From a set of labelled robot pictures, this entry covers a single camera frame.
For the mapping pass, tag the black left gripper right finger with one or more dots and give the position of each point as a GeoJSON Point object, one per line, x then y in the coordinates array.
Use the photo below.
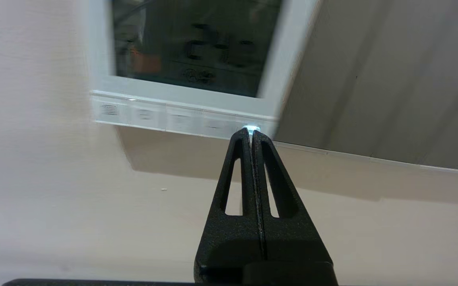
{"type": "Point", "coordinates": [292, 246]}

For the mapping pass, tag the white wall thermostat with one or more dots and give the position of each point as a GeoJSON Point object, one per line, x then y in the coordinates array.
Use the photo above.
{"type": "Point", "coordinates": [173, 99]}

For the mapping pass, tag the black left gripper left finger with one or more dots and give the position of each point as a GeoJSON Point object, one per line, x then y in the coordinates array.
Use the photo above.
{"type": "Point", "coordinates": [229, 246]}

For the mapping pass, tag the grey triple rocker wall switch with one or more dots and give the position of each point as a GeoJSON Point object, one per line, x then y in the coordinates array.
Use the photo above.
{"type": "Point", "coordinates": [372, 79]}

